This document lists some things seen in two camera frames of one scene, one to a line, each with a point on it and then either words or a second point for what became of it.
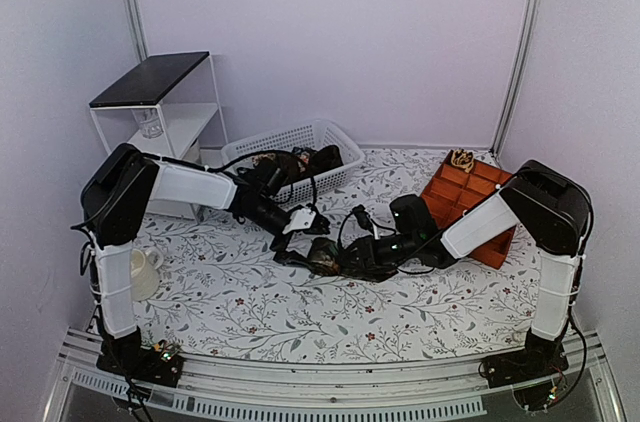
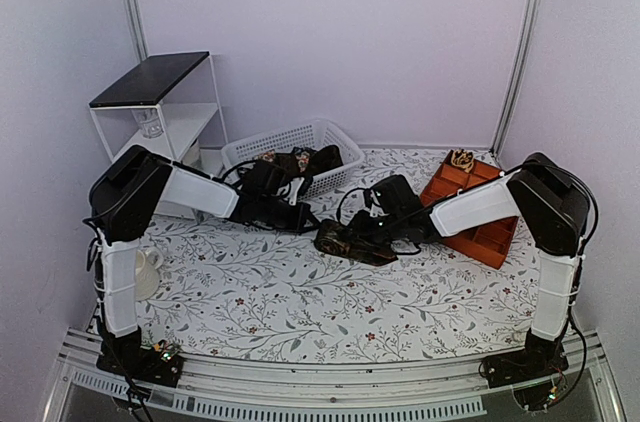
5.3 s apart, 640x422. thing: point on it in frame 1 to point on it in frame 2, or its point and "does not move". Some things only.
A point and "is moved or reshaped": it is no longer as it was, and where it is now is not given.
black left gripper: x=285 y=255 to x=299 y=223
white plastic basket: x=313 y=135 does not move
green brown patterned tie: x=324 y=256 is moved or reshaped
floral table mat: x=225 y=294 does not move
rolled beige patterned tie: x=463 y=159 does not move
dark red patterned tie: x=293 y=165 does not move
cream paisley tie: x=255 y=159 does not move
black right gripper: x=369 y=257 to x=360 y=228
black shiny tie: x=325 y=159 does not move
